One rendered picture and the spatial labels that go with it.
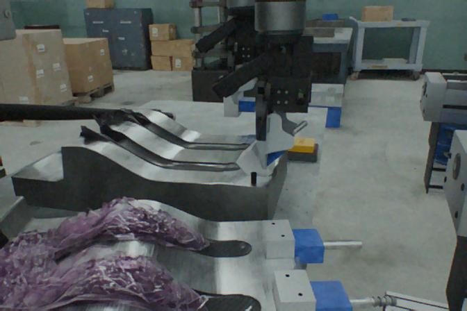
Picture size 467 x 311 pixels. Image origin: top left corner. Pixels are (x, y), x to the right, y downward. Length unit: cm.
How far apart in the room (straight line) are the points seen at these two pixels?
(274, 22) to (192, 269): 35
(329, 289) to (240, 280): 10
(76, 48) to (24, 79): 97
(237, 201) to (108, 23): 742
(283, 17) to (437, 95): 50
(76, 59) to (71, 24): 388
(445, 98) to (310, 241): 56
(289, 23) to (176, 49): 692
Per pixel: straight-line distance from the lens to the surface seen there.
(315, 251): 53
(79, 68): 530
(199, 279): 48
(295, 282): 44
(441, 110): 99
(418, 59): 665
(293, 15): 59
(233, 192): 63
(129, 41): 777
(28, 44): 447
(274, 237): 51
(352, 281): 189
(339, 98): 390
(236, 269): 50
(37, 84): 453
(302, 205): 76
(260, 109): 59
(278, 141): 61
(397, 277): 198
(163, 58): 759
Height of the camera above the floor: 116
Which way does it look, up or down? 22 degrees down
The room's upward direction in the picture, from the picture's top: 1 degrees counter-clockwise
